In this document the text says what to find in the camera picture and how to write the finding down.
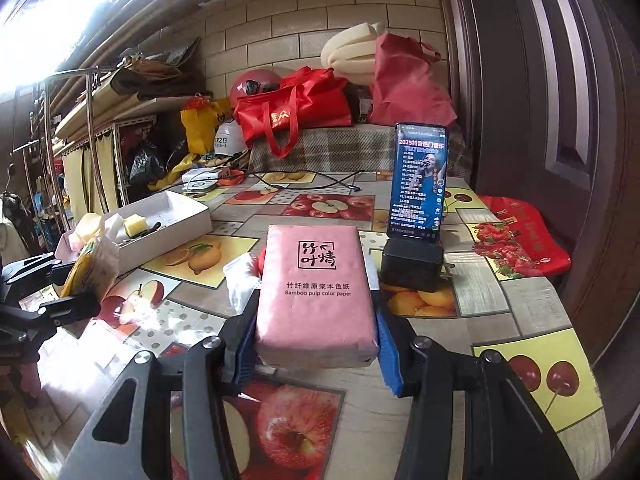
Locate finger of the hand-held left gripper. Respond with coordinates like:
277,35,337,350
0,290,103,361
0,252,86,288

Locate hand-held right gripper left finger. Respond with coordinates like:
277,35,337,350
59,305,261,480

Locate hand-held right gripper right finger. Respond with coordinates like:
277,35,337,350
375,305,581,480

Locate yellow tissue pack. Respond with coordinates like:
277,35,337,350
60,237,121,301

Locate pink tissue pack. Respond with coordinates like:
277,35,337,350
255,224,379,370

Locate white cardboard box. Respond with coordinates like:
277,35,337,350
54,191,213,273

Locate cream sponge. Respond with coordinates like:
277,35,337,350
75,212,106,243

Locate fruit print tablecloth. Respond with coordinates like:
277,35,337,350
0,170,613,480

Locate white sponge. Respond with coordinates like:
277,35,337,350
102,212,126,241

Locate black charger block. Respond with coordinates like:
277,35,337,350
380,237,453,293

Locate yellow curtain cloth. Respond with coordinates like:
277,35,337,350
60,135,121,216

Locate yellow sponge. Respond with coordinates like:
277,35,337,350
122,214,148,238

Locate black plastic bag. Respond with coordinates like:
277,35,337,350
125,145,166,186

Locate metal shelf rack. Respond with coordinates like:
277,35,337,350
10,67,156,221

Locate black smartphone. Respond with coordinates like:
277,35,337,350
387,121,453,247

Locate red printed flat bag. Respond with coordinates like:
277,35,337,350
480,195,572,277

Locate yellow bag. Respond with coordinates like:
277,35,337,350
180,97,233,156

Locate red helmet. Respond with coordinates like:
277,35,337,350
229,70,283,111

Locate dark red plastic bag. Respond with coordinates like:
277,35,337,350
369,32,458,128

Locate brown wooden door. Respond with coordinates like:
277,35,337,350
440,0,640,361

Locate cream foam roll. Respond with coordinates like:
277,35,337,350
320,21,388,83

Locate black cable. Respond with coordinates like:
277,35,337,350
247,169,371,193

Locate red tote bag with handles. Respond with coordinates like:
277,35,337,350
234,66,353,158

